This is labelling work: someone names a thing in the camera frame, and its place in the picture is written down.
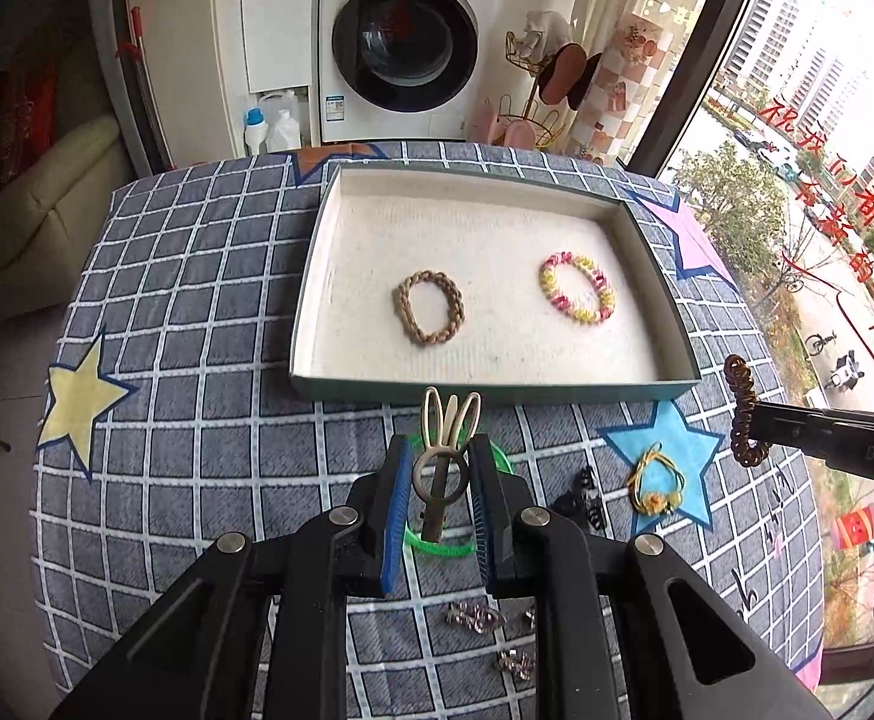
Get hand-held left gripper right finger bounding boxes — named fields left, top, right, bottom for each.
left=467, top=433, right=832, bottom=720

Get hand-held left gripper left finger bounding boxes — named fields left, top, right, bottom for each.
left=50, top=435, right=415, bottom=720

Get red window sticker writing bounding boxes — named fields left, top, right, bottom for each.
left=755, top=93, right=874, bottom=362

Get checked patterned rolled mat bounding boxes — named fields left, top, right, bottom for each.
left=575, top=13, right=680, bottom=167

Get brown slipper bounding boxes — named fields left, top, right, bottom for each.
left=540, top=43, right=589, bottom=108

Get gold wire shoe rack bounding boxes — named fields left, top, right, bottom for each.
left=488, top=11, right=612, bottom=152

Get white washing machine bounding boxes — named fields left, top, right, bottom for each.
left=319, top=0, right=499, bottom=146

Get cream sofa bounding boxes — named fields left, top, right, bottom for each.
left=0, top=115, right=132, bottom=302

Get red handled mop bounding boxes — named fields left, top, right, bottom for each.
left=116, top=6, right=147, bottom=67

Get brown spiral hair tie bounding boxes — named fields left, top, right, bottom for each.
left=723, top=355, right=765, bottom=469

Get brown braided hair tie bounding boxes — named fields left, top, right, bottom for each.
left=393, top=269, right=467, bottom=348

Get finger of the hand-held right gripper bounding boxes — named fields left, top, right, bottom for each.
left=750, top=400, right=840, bottom=470

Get shallow green cardboard tray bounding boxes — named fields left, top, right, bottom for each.
left=289, top=159, right=703, bottom=407

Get green plastic bracelet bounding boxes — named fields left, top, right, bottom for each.
left=404, top=435, right=517, bottom=563

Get beige bunny ear hair clip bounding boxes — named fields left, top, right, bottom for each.
left=413, top=386, right=481, bottom=545

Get white plush slippers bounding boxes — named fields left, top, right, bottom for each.
left=522, top=10, right=571, bottom=62

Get red cushions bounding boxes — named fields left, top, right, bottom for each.
left=0, top=58, right=61, bottom=197

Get black claw hair clip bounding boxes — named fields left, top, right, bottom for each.
left=553, top=465, right=607, bottom=534

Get checked star tablecloth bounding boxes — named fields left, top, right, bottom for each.
left=30, top=141, right=828, bottom=720

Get pink yellow braided hair tie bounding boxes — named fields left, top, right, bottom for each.
left=539, top=250, right=617, bottom=326

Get small white plastic bottle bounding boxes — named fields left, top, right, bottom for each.
left=267, top=110, right=304, bottom=154

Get large clear plastic jug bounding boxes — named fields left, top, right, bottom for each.
left=257, top=89, right=300, bottom=152

